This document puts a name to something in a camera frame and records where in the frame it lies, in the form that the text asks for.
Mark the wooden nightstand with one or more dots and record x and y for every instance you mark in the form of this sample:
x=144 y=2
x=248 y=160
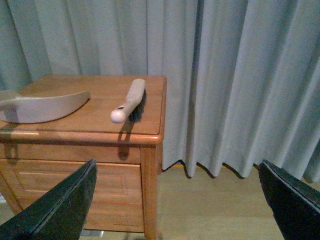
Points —
x=36 y=157

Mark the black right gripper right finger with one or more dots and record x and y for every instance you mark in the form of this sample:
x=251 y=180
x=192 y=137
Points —
x=295 y=205

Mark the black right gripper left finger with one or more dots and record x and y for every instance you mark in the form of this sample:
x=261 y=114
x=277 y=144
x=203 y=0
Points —
x=59 y=214

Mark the beige plastic dustpan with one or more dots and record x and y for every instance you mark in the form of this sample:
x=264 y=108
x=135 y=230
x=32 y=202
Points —
x=18 y=109

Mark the grey curtain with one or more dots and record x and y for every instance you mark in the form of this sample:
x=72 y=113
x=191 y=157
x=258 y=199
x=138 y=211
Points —
x=243 y=76

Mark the beige hand brush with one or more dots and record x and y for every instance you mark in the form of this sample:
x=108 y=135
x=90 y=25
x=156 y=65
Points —
x=133 y=107

